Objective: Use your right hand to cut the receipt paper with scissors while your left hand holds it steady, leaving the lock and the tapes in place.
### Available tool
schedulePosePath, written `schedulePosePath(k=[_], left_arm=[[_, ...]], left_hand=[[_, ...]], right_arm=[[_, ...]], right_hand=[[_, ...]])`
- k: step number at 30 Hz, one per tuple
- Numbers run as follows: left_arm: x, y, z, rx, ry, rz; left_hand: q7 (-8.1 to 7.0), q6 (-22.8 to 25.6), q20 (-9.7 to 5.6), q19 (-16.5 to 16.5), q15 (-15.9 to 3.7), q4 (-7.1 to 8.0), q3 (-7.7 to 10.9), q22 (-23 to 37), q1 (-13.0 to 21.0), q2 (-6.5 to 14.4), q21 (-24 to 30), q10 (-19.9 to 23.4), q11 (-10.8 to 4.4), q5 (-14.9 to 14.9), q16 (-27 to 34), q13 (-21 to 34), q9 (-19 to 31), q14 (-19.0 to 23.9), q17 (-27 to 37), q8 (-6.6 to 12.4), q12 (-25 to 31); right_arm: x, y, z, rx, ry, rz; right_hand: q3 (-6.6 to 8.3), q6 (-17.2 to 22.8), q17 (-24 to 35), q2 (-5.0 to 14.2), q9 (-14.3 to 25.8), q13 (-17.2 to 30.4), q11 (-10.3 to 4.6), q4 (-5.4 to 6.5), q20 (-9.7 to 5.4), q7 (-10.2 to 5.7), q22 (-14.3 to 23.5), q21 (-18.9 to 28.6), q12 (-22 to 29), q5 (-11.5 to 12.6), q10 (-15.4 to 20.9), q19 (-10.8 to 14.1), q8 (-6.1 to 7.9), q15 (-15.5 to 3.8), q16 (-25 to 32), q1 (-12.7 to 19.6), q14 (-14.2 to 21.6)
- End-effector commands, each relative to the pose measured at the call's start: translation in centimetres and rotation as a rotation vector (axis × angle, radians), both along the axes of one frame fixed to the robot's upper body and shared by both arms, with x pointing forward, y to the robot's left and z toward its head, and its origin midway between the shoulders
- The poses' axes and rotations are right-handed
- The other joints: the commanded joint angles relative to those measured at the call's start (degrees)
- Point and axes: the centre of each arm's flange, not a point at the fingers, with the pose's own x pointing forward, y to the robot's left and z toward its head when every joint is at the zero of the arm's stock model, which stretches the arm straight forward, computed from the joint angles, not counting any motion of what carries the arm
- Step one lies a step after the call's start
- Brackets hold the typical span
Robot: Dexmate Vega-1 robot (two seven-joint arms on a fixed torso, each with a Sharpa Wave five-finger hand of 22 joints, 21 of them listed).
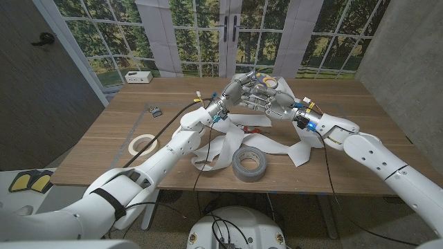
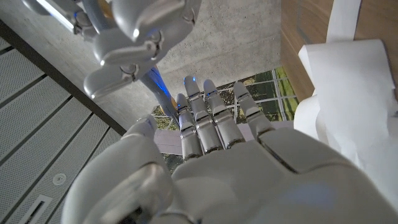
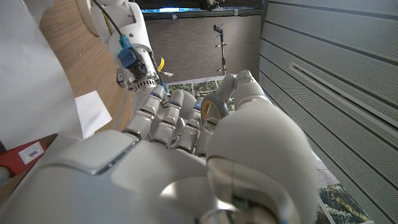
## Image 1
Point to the white robot torso edge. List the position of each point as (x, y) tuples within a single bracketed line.
[(69, 245)]

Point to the white table leg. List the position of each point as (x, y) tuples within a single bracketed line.
[(149, 219)]

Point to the grey table leg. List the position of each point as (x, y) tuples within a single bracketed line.
[(328, 218)]

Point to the white floor board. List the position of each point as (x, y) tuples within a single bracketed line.
[(59, 200)]

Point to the white sneaker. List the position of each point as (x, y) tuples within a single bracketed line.
[(26, 210)]

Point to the beige masking tape roll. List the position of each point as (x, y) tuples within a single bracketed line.
[(133, 148)]

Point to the long white receipt paper strip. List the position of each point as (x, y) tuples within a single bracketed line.
[(228, 138)]

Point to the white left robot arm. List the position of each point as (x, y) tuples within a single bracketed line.
[(138, 173)]

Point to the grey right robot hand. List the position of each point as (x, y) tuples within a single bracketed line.
[(287, 107)]

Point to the grey duct tape roll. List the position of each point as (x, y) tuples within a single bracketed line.
[(242, 173)]

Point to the black round floor object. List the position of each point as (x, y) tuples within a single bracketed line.
[(169, 195)]

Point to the printed window forest backdrop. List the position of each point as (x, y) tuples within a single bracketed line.
[(259, 34)]

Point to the yellow black foot pedal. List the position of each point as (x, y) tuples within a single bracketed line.
[(42, 181), (20, 181)]

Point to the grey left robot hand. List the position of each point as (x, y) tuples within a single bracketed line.
[(235, 90)]

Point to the white robot torso base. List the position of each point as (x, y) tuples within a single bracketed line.
[(259, 228)]

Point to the white power box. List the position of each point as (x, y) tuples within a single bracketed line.
[(138, 77)]

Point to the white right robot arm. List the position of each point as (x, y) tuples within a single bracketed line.
[(380, 159)]

